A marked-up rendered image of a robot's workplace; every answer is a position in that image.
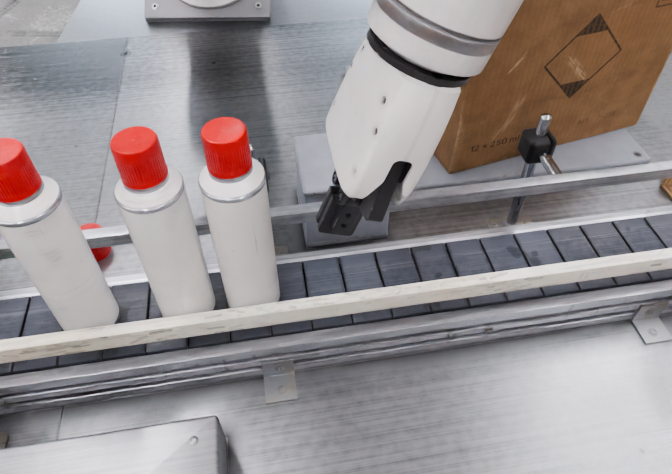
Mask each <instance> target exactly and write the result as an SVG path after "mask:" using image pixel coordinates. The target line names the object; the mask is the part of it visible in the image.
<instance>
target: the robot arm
mask: <svg viewBox="0 0 672 474"><path fill-rule="evenodd" d="M180 1H182V2H183V3H185V4H187V5H190V6H192V7H196V8H199V9H219V8H223V7H226V6H229V5H231V4H233V3H235V2H237V1H238V0H180ZM523 1H524V0H373V2H372V4H371V7H370V9H369V12H368V15H367V20H368V23H369V25H370V27H369V30H368V32H367V36H366V38H365V39H364V41H363V43H362V44H361V46H360V48H359V50H358V51H357V53H356V55H355V57H354V59H353V61H352V63H351V65H350V67H349V69H348V71H347V73H346V75H345V77H344V79H343V82H342V84H341V86H340V88H339V90H338V92H337V95H336V97H335V99H334V101H333V103H332V106H331V108H330V110H329V113H328V115H327V118H326V133H327V137H328V142H329V146H330V150H331V154H332V158H333V161H334V165H335V170H334V172H333V175H332V183H333V184H334V185H336V186H330V187H329V189H328V191H327V193H326V196H325V198H324V200H323V202H322V204H321V206H320V209H319V211H318V213H317V215H316V221H317V223H318V231H319V232H321V233H328V234H336V235H344V236H351V235H352V234H353V233H354V231H355V229H356V227H357V226H358V224H359V222H360V220H361V218H362V216H364V218H365V220H368V221H375V222H382V221H383V219H384V216H385V214H386V211H387V208H388V206H389V203H390V201H391V199H392V201H393V202H394V203H395V204H397V205H399V204H401V203H402V202H404V201H405V200H406V199H407V197H408V196H409V195H410V194H411V192H412V191H413V189H414V188H415V186H416V184H417V183H418V181H419V180H420V178H421V176H422V174H423V173H424V171H425V169H426V167H427V165H428V163H429V161H430V159H431V157H432V155H433V154H434V151H435V149H436V147H437V145H438V143H439V141H440V139H441V137H442V135H443V133H444V131H445V129H446V126H447V124H448V122H449V120H450V117H451V115H452V112H453V110H454V108H455V105H456V102H457V100H458V97H459V95H460V92H461V88H460V87H461V86H464V85H465V84H467V82H468V81H469V79H470V78H471V76H475V75H478V74H480V73H481V72H482V71H483V69H484V67H485V66H486V64H487V62H488V60H489V59H490V57H491V55H492V54H493V52H494V50H495V49H496V47H497V45H498V43H499V42H500V40H501V38H502V37H503V35H504V33H505V32H506V30H507V28H508V26H509V25H510V23H511V21H512V20H513V18H514V16H515V15H516V13H517V11H518V10H519V8H520V6H521V4H522V3H523Z"/></svg>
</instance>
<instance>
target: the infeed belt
mask: <svg viewBox="0 0 672 474"><path fill-rule="evenodd" d="M479 241H480V242H479ZM445 246H446V248H445ZM445 246H444V243H438V244H430V245H422V246H415V247H411V248H410V250H411V253H412V254H411V253H410V250H409V247H407V248H399V249H391V250H384V251H376V252H375V256H376V259H375V256H374V253H373V252H368V253H361V254H353V255H345V256H340V257H339V260H340V263H339V261H338V257H330V258H322V259H314V260H307V261H303V266H304V268H302V264H301V261H299V262H291V263H284V264H277V272H278V280H279V288H280V293H281V297H280V302H281V301H288V300H295V299H303V298H310V297H317V296H324V295H332V294H339V293H346V292H354V291H361V290H368V289H375V288H383V287H390V286H397V285H405V284H412V283H419V282H426V281H434V280H441V279H448V278H455V277H463V276H470V275H477V274H485V273H492V272H499V271H506V270H514V269H521V268H528V267H536V266H543V265H550V264H557V263H565V262H572V261H579V260H586V259H594V258H601V257H608V256H616V255H623V254H630V253H637V252H645V251H652V250H659V249H666V248H672V213H669V214H661V215H654V216H646V217H644V218H643V217H638V218H631V219H623V220H615V221H612V222H610V221H607V222H600V223H592V224H584V225H580V226H578V225H577V226H569V227H561V228H553V229H547V230H546V231H545V230H538V231H530V232H523V233H515V234H513V236H512V234H507V235H499V236H492V237H484V238H480V239H479V240H478V238H476V239H469V240H461V241H453V242H446V243H445ZM208 274H209V278H210V281H211V285H212V289H213V293H214V296H215V298H216V308H215V310H223V309H229V306H228V303H227V298H226V293H225V289H224V285H223V281H222V277H221V273H220V272H214V273H208ZM670 279H672V269H665V270H658V271H651V272H644V273H637V274H630V275H623V276H616V277H608V278H601V279H594V280H587V281H580V282H573V283H566V284H559V285H552V286H545V287H538V288H531V289H524V290H517V291H510V292H503V293H496V294H489V295H482V296H475V297H468V298H461V299H454V300H447V301H440V302H433V303H425V304H418V305H411V306H404V307H397V308H390V309H383V310H376V311H369V312H362V313H355V314H348V315H341V316H334V317H327V318H320V319H313V320H306V321H299V322H292V323H285V324H278V325H271V326H264V327H257V328H249V329H242V330H235V331H228V332H221V333H214V334H207V335H200V336H193V337H186V338H179V339H172V340H165V341H158V342H151V343H144V344H137V345H130V346H123V347H116V348H109V349H102V350H95V351H88V352H81V353H74V354H66V355H59V356H52V357H45V358H38V359H31V360H24V361H17V362H10V363H3V364H0V376H6V375H13V374H20V373H27V372H34V371H41V370H48V369H54V368H61V367H68V366H75V365H82V364H89V363H96V362H103V361H110V360H117V359H124V358H131V357H138V356H144V355H151V354H158V353H165V352H172V351H179V350H186V349H193V348H200V347H207V346H214V345H221V344H227V343H234V342H241V341H248V340H255V339H262V338H269V337H276V336H283V335H290V334H297V333H304V332H311V331H317V330H324V329H331V328H338V327H345V326H352V325H359V324H366V323H373V322H380V321H387V320H394V319H401V318H407V317H414V316H421V315H428V314H435V313H442V312H449V311H456V310H463V309H470V308H477V307H484V306H491V305H497V304H504V303H511V302H518V301H525V300H532V299H539V298H546V297H553V296H560V295H567V294H574V293H580V292H587V291H594V290H601V289H608V288H615V287H622V286H629V285H636V284H643V283H650V282H657V281H664V280H670ZM112 294H113V296H114V298H115V300H116V302H117V303H118V305H119V307H120V319H119V322H118V324H121V323H128V322H135V321H143V320H150V319H157V318H163V317H162V314H161V311H160V309H159V306H158V304H157V301H156V299H155V296H154V294H153V291H152V289H151V288H150V284H149V281H145V282H137V283H129V284H122V285H114V286H112ZM30 301H31V302H30ZM63 331H64V330H63V329H62V327H61V326H60V324H59V323H58V321H57V319H56V318H55V316H54V315H53V313H52V312H51V310H50V309H49V307H48V306H47V304H46V303H45V301H44V300H43V298H42V296H41V295H37V296H32V298H30V297H21V298H14V299H6V300H0V340H4V339H12V338H19V337H26V336H33V335H41V334H48V333H55V332H63Z"/></svg>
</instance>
